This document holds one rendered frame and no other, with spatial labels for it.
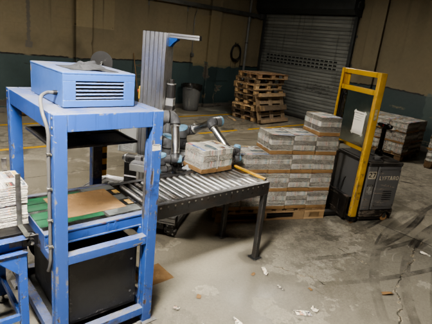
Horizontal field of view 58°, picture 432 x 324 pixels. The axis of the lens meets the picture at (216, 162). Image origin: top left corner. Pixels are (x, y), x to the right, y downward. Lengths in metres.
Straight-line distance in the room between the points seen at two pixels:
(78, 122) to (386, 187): 4.09
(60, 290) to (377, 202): 3.99
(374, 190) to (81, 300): 3.75
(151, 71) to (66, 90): 1.87
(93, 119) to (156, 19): 9.10
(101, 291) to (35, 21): 7.86
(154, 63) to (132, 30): 6.82
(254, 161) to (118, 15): 7.07
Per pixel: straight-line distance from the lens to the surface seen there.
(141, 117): 2.41
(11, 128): 3.07
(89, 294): 2.86
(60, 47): 10.17
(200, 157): 3.64
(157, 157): 2.54
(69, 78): 2.38
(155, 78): 4.13
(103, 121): 2.31
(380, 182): 5.31
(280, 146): 4.56
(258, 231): 3.86
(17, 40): 9.90
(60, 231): 2.43
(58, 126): 2.21
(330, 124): 4.81
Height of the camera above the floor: 1.99
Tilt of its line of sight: 17 degrees down
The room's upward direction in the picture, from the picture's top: 6 degrees clockwise
